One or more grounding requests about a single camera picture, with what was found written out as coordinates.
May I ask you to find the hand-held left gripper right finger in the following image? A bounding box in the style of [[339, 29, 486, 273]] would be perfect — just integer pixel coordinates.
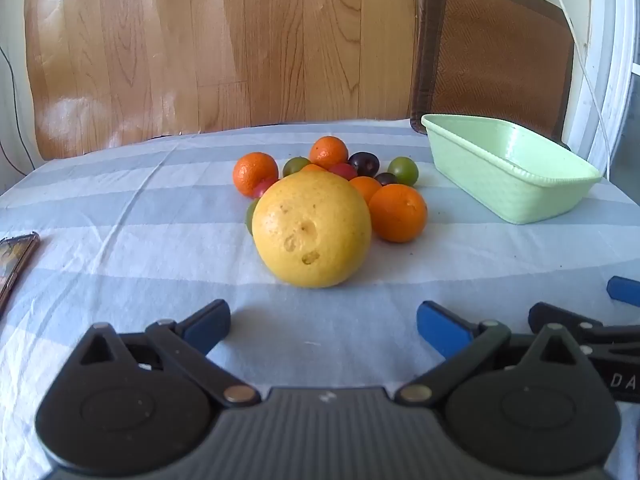
[[396, 301, 587, 406]]

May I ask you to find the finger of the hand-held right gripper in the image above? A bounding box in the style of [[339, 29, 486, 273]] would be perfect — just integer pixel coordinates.
[[529, 302, 640, 359], [606, 276, 640, 307]]

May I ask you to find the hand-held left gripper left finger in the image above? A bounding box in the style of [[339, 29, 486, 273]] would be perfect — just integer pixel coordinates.
[[74, 299, 262, 407]]

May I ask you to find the green plum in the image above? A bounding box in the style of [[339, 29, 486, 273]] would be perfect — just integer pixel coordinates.
[[283, 156, 312, 178], [244, 198, 261, 236], [387, 156, 419, 186]]

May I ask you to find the large orange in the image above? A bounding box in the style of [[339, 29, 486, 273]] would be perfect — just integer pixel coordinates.
[[369, 183, 429, 244]]

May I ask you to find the large yellow grapefruit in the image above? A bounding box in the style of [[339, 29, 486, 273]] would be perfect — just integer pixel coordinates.
[[251, 171, 373, 289]]

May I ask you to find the light green plastic basket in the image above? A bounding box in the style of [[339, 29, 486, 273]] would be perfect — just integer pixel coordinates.
[[421, 113, 603, 225]]

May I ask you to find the striped grey white tablecloth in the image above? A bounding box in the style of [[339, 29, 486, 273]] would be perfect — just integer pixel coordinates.
[[0, 119, 640, 480]]

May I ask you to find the smartphone with gold case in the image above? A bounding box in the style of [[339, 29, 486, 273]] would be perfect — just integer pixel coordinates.
[[0, 232, 41, 318]]

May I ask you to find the brown woven seat mat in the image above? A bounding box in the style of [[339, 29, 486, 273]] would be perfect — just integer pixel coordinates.
[[410, 0, 576, 151]]

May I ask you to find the white cable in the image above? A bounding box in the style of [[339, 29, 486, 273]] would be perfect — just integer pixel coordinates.
[[542, 0, 612, 178]]

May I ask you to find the white window frame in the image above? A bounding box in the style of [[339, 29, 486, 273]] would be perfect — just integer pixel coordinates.
[[562, 0, 640, 183]]

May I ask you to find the wood-grain wall sheet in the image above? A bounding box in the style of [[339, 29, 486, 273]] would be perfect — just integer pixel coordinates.
[[24, 0, 418, 161]]

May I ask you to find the thin black cable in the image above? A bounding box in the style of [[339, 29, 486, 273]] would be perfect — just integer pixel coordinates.
[[0, 46, 37, 172]]

